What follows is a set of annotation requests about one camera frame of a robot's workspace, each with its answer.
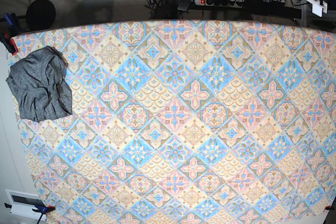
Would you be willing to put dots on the round black stool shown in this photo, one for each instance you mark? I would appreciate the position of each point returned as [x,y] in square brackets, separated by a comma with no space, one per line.
[40,15]

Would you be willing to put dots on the red clamp bottom right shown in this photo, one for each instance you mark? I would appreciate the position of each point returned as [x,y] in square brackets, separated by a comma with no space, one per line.
[329,208]

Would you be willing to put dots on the white power strip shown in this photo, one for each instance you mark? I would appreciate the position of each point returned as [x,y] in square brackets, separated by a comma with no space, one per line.
[220,3]

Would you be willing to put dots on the grey t-shirt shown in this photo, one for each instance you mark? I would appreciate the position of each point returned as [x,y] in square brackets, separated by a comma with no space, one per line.
[38,84]

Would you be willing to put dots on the blue clamp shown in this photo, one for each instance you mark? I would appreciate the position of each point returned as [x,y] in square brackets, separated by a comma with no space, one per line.
[13,23]

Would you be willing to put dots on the white wall box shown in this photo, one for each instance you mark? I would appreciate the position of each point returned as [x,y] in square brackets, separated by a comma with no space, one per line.
[22,204]

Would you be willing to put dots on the patterned tablecloth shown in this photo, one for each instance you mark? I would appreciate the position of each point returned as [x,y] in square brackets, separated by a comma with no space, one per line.
[187,122]

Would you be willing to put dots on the red black clamp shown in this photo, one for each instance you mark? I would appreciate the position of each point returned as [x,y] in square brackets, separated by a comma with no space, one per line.
[7,40]

